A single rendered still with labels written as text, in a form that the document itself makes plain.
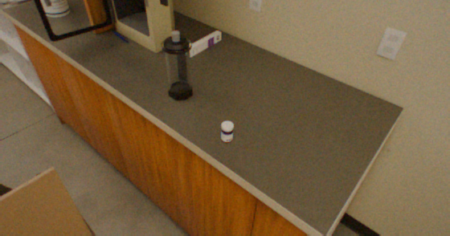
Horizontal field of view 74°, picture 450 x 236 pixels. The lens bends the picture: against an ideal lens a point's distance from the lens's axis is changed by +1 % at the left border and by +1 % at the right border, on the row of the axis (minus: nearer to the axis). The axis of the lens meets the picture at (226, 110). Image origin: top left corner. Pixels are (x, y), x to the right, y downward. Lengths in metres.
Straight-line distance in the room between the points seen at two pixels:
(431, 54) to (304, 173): 0.64
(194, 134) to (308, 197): 0.43
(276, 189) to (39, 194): 0.60
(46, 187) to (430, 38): 1.23
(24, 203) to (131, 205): 1.38
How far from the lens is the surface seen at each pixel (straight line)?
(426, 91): 1.37
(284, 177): 0.96
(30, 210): 0.73
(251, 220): 1.15
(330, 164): 1.04
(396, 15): 1.28
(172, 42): 1.09
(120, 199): 2.09
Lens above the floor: 1.70
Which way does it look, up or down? 42 degrees down
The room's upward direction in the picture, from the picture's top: 3 degrees clockwise
